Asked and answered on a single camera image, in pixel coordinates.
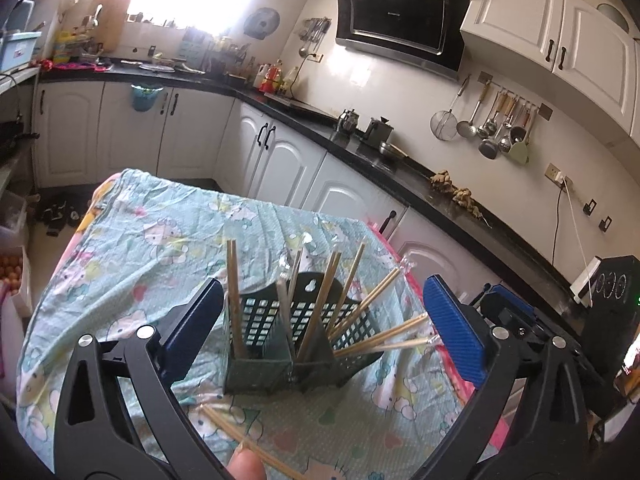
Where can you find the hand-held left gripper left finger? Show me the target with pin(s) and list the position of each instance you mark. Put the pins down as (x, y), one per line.
(200, 310)

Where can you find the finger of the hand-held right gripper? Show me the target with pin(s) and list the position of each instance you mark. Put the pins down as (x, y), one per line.
(500, 297)

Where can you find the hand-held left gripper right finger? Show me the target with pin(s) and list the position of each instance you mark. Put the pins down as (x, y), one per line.
(455, 325)

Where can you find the bunch of bamboo chopsticks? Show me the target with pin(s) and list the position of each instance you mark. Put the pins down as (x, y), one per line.
(233, 285)

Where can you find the green plastic utensil basket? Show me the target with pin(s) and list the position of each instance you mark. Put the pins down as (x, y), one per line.
(257, 377)

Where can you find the bamboo chopstick pair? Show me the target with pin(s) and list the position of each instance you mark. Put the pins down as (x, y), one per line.
(227, 426)

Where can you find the hanging steel utensils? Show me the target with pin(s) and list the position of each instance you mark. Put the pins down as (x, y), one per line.
(316, 32)

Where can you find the person's left hand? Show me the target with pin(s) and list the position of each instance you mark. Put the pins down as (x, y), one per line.
(245, 465)

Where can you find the white charger box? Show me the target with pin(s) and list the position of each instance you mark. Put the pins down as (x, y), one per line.
(585, 280)

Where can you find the cartoon cat printed tablecloth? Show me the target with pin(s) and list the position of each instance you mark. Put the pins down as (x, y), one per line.
(150, 260)

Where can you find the ginger root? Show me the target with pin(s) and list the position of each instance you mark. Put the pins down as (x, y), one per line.
(442, 180)
(465, 197)

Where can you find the green spatula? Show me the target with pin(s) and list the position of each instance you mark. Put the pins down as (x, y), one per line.
(520, 150)

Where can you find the large steel ladle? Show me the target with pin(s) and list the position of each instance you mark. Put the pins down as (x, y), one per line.
(489, 148)

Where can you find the dark shoes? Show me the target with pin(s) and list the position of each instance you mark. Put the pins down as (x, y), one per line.
(57, 212)

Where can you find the steel mesh strainer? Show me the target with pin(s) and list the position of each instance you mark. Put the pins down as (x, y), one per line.
(443, 124)

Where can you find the steel pan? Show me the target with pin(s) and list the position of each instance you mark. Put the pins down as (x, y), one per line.
(392, 150)

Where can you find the white box of eggs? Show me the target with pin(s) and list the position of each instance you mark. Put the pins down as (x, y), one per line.
(15, 285)

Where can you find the steel square kettle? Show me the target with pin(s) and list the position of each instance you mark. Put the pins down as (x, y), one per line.
(377, 130)

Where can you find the blue hanging bin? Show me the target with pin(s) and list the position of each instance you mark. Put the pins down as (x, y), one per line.
(145, 96)

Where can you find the gas cooktop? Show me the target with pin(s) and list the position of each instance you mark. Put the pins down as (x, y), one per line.
(300, 105)

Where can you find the red bottle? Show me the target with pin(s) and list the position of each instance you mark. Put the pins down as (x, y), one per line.
(272, 79)

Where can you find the yellow oil bottle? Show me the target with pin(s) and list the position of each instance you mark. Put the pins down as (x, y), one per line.
(292, 82)

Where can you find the black stove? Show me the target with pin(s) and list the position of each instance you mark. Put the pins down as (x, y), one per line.
(15, 140)

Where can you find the white upper kitchen cabinet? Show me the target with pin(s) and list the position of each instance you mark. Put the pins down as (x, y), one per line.
(550, 25)

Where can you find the black range hood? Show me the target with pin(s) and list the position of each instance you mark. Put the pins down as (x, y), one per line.
(395, 15)

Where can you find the wooden cutting board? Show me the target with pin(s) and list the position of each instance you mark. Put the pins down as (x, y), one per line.
(112, 20)

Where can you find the blue plastic crate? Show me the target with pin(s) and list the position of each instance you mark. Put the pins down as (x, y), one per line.
(17, 50)

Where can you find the beige wall socket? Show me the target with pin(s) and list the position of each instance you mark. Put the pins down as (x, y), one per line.
(555, 173)

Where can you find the wall exhaust fan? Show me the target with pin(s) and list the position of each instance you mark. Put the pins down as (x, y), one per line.
(261, 23)

